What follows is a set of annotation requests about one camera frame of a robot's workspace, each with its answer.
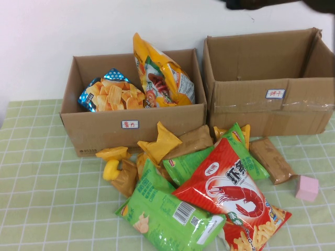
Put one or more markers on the cardboard box with small label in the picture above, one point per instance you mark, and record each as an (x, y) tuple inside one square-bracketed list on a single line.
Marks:
[(104, 136)]

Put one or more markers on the green checked tablecloth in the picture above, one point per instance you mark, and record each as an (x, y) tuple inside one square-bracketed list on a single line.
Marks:
[(31, 146)]

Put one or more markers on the blue ridged chips bag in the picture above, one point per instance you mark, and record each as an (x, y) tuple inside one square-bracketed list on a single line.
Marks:
[(112, 96)]

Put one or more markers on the large taped cardboard box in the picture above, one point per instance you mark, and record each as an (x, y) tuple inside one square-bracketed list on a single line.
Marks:
[(261, 60)]

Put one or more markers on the orange snack packet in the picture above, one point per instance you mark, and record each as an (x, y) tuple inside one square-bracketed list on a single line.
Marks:
[(141, 163)]

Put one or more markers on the yellow rubber toy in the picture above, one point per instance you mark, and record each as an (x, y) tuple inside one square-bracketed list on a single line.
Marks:
[(111, 171)]

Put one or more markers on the large green chips bag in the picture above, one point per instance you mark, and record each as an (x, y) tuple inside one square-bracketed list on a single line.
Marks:
[(162, 225)]

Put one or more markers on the red shrimp chips bag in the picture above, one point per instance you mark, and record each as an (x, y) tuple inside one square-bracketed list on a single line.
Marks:
[(225, 188)]

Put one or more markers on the large yellow chips bag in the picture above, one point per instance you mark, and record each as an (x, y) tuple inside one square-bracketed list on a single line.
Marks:
[(157, 65)]

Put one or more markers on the brown snack packet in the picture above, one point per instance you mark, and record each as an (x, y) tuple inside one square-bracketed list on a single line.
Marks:
[(193, 142), (272, 159), (125, 180)]

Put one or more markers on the pink foam cube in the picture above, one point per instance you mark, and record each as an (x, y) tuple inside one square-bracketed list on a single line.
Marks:
[(307, 188)]

